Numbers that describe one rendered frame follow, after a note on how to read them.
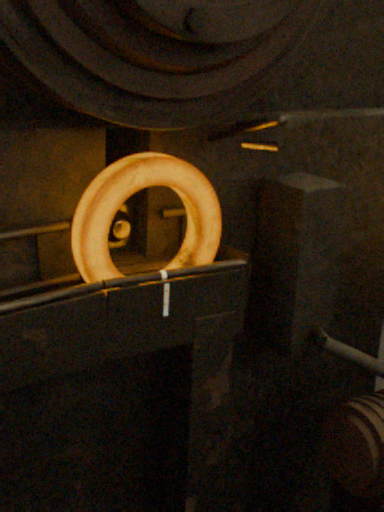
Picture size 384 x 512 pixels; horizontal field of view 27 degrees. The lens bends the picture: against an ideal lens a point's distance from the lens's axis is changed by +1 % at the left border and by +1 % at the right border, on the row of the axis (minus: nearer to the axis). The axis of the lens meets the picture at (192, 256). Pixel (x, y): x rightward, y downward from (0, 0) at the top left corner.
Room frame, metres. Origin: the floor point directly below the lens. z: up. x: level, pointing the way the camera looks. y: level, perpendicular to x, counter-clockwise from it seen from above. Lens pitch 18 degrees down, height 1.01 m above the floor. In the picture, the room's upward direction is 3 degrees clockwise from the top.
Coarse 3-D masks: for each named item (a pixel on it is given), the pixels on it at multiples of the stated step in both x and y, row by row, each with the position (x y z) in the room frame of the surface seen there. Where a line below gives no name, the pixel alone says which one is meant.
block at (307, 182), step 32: (288, 192) 0.99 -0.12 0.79; (320, 192) 0.97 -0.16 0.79; (288, 224) 0.98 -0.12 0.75; (320, 224) 0.97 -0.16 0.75; (256, 256) 1.03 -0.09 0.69; (288, 256) 0.98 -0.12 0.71; (320, 256) 0.98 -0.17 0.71; (256, 288) 1.03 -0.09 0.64; (288, 288) 0.97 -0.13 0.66; (320, 288) 0.98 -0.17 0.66; (256, 320) 1.02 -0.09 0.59; (288, 320) 0.97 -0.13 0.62; (320, 320) 0.98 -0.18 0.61; (288, 352) 0.96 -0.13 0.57; (320, 352) 0.99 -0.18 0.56
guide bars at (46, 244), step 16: (176, 208) 0.97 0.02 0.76; (48, 224) 0.87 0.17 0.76; (64, 224) 0.88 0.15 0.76; (0, 240) 0.84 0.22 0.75; (48, 240) 0.87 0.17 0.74; (48, 256) 0.87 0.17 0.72; (48, 272) 0.87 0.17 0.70; (128, 272) 0.90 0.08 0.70; (16, 288) 0.83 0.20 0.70; (32, 288) 0.84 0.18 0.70; (48, 288) 0.85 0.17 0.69
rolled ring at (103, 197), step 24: (120, 168) 0.86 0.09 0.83; (144, 168) 0.87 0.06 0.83; (168, 168) 0.88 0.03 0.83; (192, 168) 0.90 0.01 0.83; (96, 192) 0.84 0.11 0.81; (120, 192) 0.85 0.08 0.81; (192, 192) 0.90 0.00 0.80; (96, 216) 0.84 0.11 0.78; (192, 216) 0.92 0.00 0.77; (216, 216) 0.92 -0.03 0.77; (72, 240) 0.85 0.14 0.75; (96, 240) 0.84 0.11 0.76; (192, 240) 0.92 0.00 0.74; (216, 240) 0.92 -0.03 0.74; (96, 264) 0.84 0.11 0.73; (168, 264) 0.92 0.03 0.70; (192, 264) 0.91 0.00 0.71
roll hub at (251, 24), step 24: (120, 0) 0.76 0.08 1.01; (144, 0) 0.74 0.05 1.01; (168, 0) 0.76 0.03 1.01; (192, 0) 0.77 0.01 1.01; (216, 0) 0.80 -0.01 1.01; (240, 0) 0.81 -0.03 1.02; (264, 0) 0.82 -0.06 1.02; (288, 0) 0.83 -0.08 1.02; (144, 24) 0.78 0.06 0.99; (168, 24) 0.76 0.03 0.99; (216, 24) 0.79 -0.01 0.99; (240, 24) 0.80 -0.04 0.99; (264, 24) 0.82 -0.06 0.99
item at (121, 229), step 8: (120, 216) 0.96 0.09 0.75; (128, 216) 0.97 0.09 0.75; (112, 224) 0.95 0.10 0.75; (120, 224) 0.95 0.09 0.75; (128, 224) 0.96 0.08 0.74; (112, 232) 0.95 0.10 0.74; (120, 232) 0.95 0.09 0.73; (128, 232) 0.96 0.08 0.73; (112, 240) 0.96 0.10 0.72; (120, 240) 0.96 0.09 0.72
